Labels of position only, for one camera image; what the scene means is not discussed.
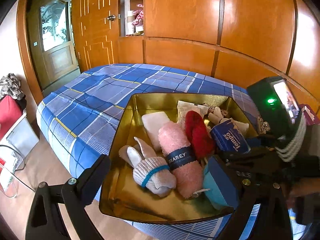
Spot white wet wipes packet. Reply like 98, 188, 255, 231
177, 101, 209, 124

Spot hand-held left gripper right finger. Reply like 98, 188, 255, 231
207, 156, 293, 240

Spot white glove bundle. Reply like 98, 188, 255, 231
119, 137, 177, 197

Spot pink ornament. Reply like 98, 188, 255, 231
126, 4, 145, 34

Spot purple cardboard tissue box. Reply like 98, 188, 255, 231
299, 104, 318, 126

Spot pink towel with navy band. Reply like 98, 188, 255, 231
158, 123, 204, 199

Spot glass side table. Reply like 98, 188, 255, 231
0, 140, 27, 198

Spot black white striped cloth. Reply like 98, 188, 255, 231
275, 112, 307, 163

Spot blue pocket tissue pack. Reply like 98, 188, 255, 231
210, 119, 251, 154

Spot wooden wardrobe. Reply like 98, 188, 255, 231
71, 0, 320, 110

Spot person's right hand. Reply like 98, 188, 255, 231
287, 179, 320, 205

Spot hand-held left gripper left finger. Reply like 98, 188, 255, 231
25, 154, 112, 240

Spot small beige bundle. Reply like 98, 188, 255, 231
207, 106, 229, 125

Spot red fluffy cloth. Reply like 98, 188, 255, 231
185, 110, 215, 160

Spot wooden door with frosted glass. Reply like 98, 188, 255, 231
26, 0, 80, 92

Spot gold metal tin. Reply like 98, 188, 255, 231
99, 92, 259, 223

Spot grey storage box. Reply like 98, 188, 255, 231
5, 110, 40, 155

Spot small white soft pack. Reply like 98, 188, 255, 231
142, 111, 170, 152

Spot patterned grey clothes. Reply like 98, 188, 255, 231
0, 73, 27, 110

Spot blue plush toy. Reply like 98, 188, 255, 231
202, 156, 237, 209

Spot red box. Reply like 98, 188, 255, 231
0, 95, 25, 140

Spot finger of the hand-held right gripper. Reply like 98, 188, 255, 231
220, 148, 280, 173
247, 134, 278, 150

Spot blue plaid bed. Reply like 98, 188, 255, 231
36, 64, 300, 240

